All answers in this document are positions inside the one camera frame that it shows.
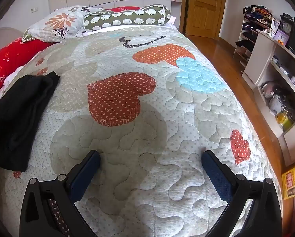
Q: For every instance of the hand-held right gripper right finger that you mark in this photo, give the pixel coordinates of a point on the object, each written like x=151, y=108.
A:
x=217, y=177

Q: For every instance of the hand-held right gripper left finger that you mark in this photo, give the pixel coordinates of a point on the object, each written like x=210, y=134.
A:
x=85, y=177

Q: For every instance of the black pants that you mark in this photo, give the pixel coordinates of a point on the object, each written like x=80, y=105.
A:
x=16, y=113

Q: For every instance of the heart print quilt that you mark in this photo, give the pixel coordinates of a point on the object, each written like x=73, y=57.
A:
x=137, y=140

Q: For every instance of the yellow red box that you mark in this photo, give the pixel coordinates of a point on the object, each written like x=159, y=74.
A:
x=294, y=181

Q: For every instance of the pink soft toy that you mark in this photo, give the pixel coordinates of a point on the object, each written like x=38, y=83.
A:
x=269, y=88

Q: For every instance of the white television cabinet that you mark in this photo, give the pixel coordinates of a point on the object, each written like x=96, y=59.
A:
x=261, y=54

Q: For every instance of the white cup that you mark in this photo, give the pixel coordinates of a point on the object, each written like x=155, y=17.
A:
x=275, y=59

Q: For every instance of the red blanket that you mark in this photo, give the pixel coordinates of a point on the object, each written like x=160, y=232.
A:
x=9, y=56

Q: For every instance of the white shoe rack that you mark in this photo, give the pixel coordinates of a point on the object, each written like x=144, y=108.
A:
x=248, y=32

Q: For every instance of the purple clock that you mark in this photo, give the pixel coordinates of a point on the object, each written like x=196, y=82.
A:
x=281, y=38

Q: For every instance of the floral pillow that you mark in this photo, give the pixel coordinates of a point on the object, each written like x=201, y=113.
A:
x=58, y=24

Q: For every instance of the white bed sheet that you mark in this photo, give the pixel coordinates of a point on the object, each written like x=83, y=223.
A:
x=174, y=22

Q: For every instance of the beige headboard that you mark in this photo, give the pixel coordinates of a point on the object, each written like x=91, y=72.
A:
x=4, y=35

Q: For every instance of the green hedgehog print bolster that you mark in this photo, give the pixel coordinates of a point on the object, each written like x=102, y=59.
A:
x=127, y=17

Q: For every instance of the black ornate clock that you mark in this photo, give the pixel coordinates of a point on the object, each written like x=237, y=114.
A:
x=286, y=26

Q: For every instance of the wooden door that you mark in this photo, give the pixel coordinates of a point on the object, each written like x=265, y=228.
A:
x=206, y=7

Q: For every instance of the red pillow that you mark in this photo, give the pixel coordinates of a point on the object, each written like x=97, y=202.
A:
x=124, y=8

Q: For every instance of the wall socket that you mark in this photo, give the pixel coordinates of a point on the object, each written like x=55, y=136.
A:
x=34, y=9

